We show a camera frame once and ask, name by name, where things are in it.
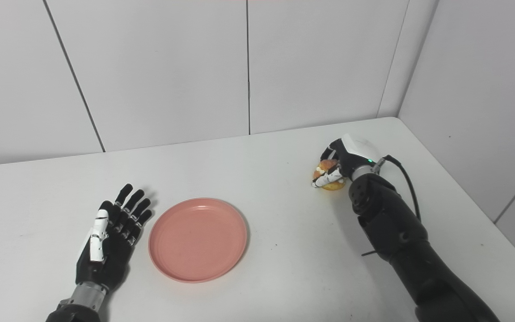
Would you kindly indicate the black and white left hand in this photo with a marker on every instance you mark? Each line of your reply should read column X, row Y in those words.
column 110, row 259

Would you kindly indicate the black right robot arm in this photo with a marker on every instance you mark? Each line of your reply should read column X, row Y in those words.
column 400, row 232

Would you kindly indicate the black and white right hand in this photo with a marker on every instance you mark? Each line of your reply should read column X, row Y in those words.
column 358, row 150

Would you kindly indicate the cream puff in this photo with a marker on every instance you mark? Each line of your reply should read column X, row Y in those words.
column 327, row 166

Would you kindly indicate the pink round plate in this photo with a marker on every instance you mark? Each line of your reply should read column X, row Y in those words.
column 197, row 241

